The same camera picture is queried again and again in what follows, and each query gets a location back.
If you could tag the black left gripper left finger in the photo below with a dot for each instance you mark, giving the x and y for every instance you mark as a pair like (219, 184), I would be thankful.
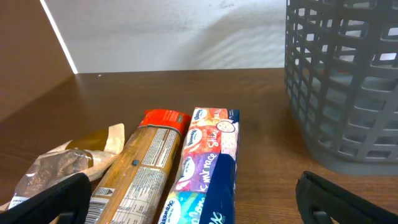
(68, 201)

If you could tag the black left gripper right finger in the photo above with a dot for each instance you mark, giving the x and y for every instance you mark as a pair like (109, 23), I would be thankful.
(321, 201)

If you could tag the beige brown snack bag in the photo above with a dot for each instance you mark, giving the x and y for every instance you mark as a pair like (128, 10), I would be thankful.
(92, 155)

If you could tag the spaghetti packet red ends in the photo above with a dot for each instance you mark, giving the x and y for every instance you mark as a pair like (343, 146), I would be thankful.
(130, 190)

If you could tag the Kleenex tissue multipack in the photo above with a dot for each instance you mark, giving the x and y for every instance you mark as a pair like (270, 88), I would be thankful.
(204, 188)

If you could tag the grey plastic lattice basket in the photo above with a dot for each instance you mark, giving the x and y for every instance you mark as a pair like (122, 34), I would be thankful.
(341, 80)

